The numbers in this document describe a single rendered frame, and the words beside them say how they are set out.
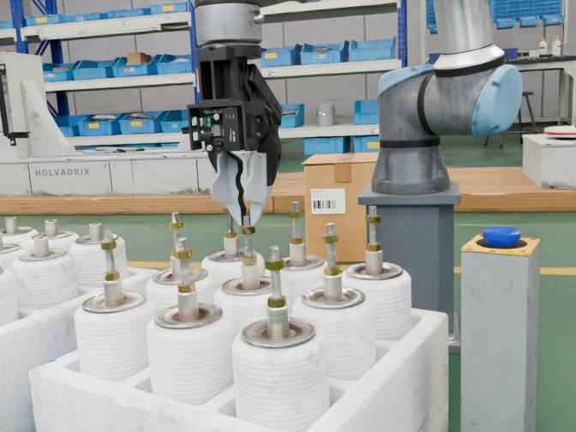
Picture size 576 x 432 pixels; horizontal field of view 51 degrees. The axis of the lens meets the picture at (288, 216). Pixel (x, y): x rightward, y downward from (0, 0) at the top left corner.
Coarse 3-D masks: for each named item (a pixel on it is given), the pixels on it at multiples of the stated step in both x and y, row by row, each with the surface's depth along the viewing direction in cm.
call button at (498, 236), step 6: (486, 228) 67; (492, 228) 66; (498, 228) 66; (504, 228) 66; (510, 228) 66; (516, 228) 66; (486, 234) 65; (492, 234) 64; (498, 234) 64; (504, 234) 64; (510, 234) 64; (516, 234) 64; (486, 240) 66; (492, 240) 65; (498, 240) 64; (504, 240) 64; (510, 240) 64; (516, 240) 65
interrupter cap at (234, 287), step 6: (264, 276) 79; (228, 282) 78; (234, 282) 77; (240, 282) 78; (264, 282) 77; (270, 282) 77; (222, 288) 75; (228, 288) 75; (234, 288) 75; (240, 288) 76; (258, 288) 75; (264, 288) 74; (270, 288) 74; (228, 294) 73; (234, 294) 73; (240, 294) 73; (246, 294) 72; (252, 294) 72; (258, 294) 73; (264, 294) 73
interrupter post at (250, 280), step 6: (246, 270) 75; (252, 270) 75; (258, 270) 76; (246, 276) 75; (252, 276) 75; (258, 276) 76; (246, 282) 75; (252, 282) 75; (258, 282) 76; (246, 288) 75; (252, 288) 75
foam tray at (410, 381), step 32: (416, 320) 83; (384, 352) 73; (416, 352) 73; (32, 384) 71; (64, 384) 68; (96, 384) 67; (128, 384) 67; (352, 384) 64; (384, 384) 64; (416, 384) 73; (64, 416) 69; (96, 416) 66; (128, 416) 63; (160, 416) 60; (192, 416) 59; (224, 416) 59; (352, 416) 58; (384, 416) 65; (416, 416) 74
